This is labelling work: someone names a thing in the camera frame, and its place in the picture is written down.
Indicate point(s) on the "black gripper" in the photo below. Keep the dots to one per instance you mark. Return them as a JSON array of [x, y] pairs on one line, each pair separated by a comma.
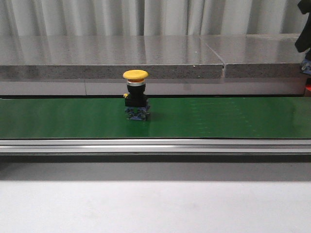
[[304, 41]]

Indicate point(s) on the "yellow push button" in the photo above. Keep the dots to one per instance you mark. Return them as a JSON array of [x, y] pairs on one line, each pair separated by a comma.
[[136, 102]]

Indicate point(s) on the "red tray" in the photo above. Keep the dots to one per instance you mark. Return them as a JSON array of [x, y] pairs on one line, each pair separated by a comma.
[[308, 90]]

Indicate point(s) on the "grey stone counter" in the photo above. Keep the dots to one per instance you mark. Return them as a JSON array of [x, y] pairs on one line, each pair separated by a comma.
[[177, 65]]

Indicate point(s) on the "green conveyor belt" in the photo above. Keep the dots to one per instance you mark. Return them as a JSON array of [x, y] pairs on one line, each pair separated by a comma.
[[236, 117]]

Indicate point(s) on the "white curtain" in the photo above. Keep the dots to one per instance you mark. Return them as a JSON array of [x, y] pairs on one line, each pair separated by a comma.
[[149, 17]]

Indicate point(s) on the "aluminium conveyor frame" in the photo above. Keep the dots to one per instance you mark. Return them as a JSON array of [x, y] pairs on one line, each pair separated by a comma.
[[158, 146]]

